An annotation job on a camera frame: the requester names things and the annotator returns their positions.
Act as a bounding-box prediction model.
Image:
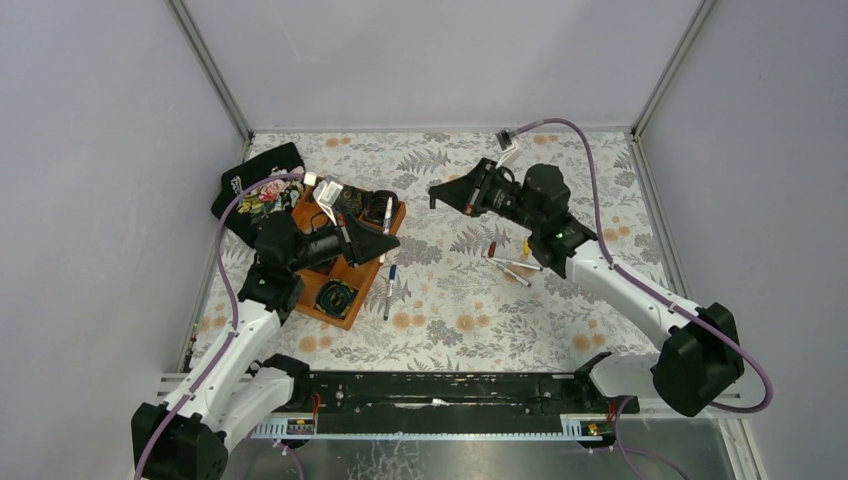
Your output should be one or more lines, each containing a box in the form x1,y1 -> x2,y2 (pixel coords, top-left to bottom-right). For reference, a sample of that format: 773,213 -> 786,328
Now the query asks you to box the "white marker blue end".
383,279 -> 395,321

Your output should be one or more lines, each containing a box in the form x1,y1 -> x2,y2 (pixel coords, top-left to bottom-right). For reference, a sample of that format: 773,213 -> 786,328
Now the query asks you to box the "rolled dark tie back left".
334,185 -> 370,217

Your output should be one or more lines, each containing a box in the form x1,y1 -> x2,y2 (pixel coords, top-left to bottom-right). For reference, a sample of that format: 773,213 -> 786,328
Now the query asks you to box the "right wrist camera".
495,129 -> 521,168

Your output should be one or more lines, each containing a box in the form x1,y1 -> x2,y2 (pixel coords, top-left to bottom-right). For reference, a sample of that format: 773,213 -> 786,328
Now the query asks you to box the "orange wooden divided tray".
291,177 -> 408,331

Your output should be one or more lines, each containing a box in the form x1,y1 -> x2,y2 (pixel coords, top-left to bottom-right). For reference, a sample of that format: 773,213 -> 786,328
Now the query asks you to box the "rolled dark tie back right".
363,190 -> 400,225

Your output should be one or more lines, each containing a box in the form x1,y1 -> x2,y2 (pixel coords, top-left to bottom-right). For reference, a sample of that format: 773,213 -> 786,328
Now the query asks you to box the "rolled tie blue yellow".
314,279 -> 358,320

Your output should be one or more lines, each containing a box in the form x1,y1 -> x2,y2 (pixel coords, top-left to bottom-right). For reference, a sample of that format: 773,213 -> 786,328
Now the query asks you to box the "black floral embroidered cloth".
211,142 -> 305,248

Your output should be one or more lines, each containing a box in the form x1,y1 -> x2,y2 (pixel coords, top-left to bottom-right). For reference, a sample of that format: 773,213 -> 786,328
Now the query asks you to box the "floral table mat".
195,131 -> 694,374

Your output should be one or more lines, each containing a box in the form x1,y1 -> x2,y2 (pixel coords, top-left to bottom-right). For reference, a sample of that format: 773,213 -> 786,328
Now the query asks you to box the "rolled dark tie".
334,185 -> 370,217
363,190 -> 400,225

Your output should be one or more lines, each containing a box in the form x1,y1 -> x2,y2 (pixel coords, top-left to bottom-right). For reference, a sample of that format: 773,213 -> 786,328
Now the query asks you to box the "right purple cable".
513,118 -> 774,480

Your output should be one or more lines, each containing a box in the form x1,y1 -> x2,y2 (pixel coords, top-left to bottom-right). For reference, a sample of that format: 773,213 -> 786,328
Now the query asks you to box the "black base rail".
255,371 -> 639,441

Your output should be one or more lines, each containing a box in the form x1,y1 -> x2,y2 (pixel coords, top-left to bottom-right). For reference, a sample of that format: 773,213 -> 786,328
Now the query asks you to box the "purple cable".
513,118 -> 774,480
132,173 -> 313,480

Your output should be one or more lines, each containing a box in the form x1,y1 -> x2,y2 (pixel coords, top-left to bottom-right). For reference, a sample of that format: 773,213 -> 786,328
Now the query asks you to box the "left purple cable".
132,173 -> 313,480

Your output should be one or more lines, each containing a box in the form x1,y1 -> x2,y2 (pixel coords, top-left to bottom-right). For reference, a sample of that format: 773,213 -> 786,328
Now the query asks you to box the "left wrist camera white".
304,172 -> 344,225

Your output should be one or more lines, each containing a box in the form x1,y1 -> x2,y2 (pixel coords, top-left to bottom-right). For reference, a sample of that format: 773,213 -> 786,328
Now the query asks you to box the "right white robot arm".
428,159 -> 744,417

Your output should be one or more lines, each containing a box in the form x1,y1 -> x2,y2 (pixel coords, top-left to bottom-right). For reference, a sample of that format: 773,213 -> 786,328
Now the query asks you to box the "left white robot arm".
131,212 -> 400,479

